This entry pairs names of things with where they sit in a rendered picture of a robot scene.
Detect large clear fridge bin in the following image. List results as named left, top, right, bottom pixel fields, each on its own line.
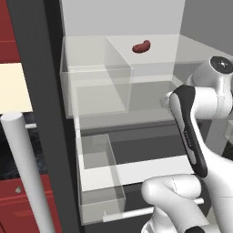
left=59, top=35, right=135, bottom=119

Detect white fridge shelf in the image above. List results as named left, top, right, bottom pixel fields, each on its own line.
left=79, top=154, right=196, bottom=192

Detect clear glass fridge shelf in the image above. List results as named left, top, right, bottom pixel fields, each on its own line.
left=106, top=33, right=233, bottom=78

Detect dark grey fridge door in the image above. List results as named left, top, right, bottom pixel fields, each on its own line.
left=5, top=0, right=84, bottom=233

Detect small clear fridge bin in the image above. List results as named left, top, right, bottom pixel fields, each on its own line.
left=75, top=133, right=127, bottom=226

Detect grey open fridge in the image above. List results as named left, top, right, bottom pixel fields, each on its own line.
left=45, top=0, right=233, bottom=233

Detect red base cupboard drawers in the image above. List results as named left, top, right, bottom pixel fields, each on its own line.
left=0, top=173, right=63, bottom=233

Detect white fridge drawer handle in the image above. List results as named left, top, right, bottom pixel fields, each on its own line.
left=102, top=198, right=205, bottom=223

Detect white fridge door handle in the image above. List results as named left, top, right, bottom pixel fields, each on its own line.
left=0, top=111, right=57, bottom=233

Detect red wall cupboard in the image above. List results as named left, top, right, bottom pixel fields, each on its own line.
left=0, top=0, right=21, bottom=65

